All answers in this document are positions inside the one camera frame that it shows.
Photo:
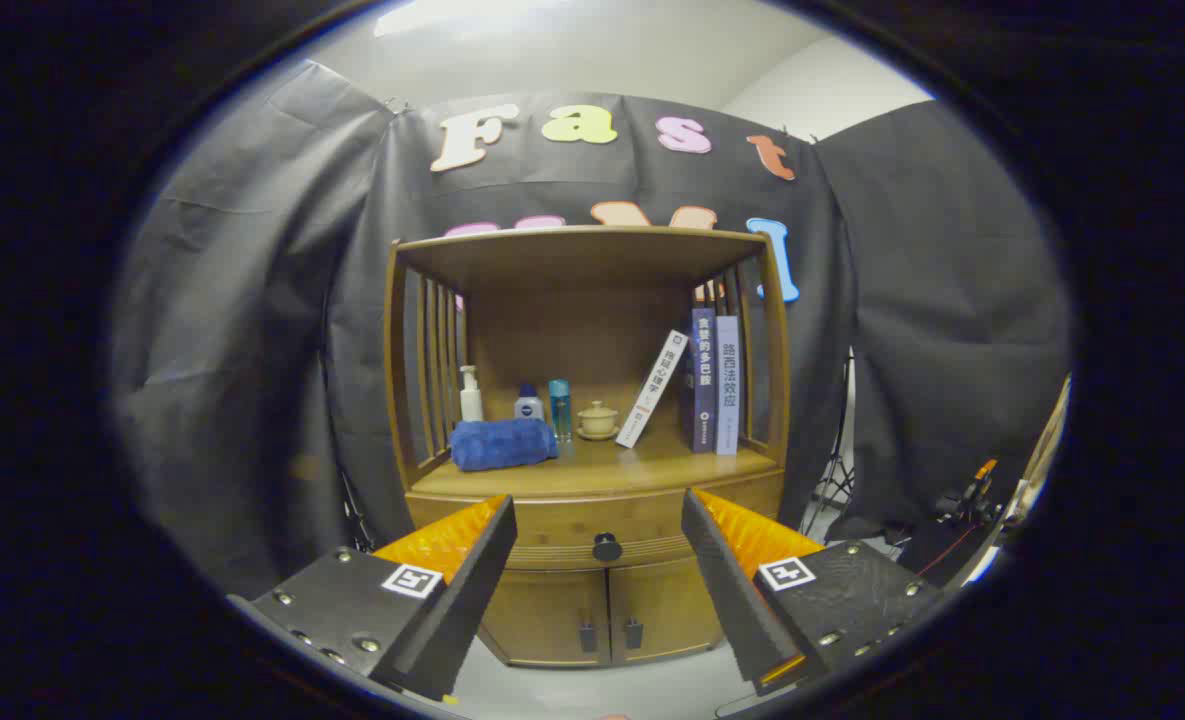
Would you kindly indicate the black tripod stand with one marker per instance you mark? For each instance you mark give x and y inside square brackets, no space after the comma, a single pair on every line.
[832,480]

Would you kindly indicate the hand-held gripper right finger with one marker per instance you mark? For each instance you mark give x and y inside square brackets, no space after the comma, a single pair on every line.
[727,590]

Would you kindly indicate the white bottle with blue cap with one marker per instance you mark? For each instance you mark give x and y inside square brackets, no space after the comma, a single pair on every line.
[529,406]

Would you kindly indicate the wooden countertop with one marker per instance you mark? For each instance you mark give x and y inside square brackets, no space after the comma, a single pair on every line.
[642,465]

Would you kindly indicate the light wooden board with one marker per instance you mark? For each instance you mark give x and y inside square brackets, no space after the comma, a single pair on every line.
[1047,440]

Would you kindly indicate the white pump bottle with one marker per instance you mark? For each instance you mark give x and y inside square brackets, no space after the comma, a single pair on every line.
[471,403]

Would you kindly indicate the white book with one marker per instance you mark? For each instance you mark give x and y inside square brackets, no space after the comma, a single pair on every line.
[652,390]

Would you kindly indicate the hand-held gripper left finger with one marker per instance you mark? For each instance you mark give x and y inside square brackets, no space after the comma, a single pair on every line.
[462,610]

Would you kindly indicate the wooden cabinet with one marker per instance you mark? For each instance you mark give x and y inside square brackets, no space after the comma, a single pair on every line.
[572,340]

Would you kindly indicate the dark blue book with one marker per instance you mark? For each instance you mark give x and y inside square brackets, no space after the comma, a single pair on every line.
[702,390]

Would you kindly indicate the clear blue bottle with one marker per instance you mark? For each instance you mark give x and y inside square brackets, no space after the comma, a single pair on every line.
[560,410]

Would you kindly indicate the black and orange device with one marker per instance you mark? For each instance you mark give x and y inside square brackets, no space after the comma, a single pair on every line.
[972,500]

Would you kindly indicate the light purple book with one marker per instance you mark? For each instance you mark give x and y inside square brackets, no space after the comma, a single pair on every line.
[727,390]

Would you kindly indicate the beige lidded teacup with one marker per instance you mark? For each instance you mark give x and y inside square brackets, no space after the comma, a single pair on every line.
[598,420]

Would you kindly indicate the blue folded towel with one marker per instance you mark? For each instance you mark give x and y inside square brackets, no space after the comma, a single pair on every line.
[502,445]

